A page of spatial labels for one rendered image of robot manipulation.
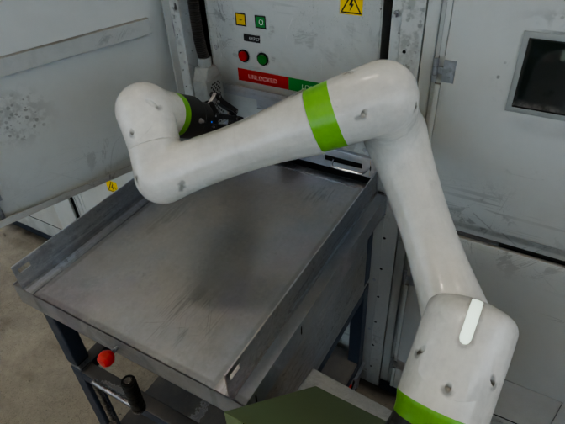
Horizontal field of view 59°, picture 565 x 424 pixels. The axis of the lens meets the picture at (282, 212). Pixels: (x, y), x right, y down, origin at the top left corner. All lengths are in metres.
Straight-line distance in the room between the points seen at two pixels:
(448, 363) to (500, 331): 0.08
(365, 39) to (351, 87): 0.41
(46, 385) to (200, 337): 1.23
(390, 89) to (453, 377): 0.43
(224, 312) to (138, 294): 0.20
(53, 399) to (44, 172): 0.96
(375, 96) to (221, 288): 0.53
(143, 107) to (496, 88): 0.69
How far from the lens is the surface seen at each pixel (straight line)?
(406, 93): 0.83
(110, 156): 1.53
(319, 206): 1.29
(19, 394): 2.20
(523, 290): 1.39
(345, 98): 0.82
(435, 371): 0.73
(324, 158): 1.40
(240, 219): 1.26
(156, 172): 0.93
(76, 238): 1.29
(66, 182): 1.51
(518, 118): 1.13
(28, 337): 2.37
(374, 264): 1.50
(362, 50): 1.23
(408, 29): 1.14
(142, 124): 0.96
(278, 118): 0.85
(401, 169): 0.95
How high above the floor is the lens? 1.63
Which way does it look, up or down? 38 degrees down
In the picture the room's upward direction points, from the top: 3 degrees counter-clockwise
